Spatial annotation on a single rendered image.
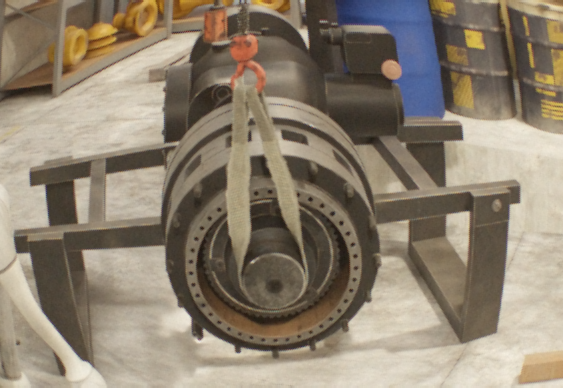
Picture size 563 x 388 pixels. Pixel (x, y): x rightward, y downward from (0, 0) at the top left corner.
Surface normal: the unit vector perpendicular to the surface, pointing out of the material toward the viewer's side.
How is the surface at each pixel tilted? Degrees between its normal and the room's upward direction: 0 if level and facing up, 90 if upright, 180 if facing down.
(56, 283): 90
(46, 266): 90
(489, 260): 90
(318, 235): 90
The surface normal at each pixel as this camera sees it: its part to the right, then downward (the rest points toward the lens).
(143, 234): 0.15, 0.30
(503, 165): -0.40, 0.31
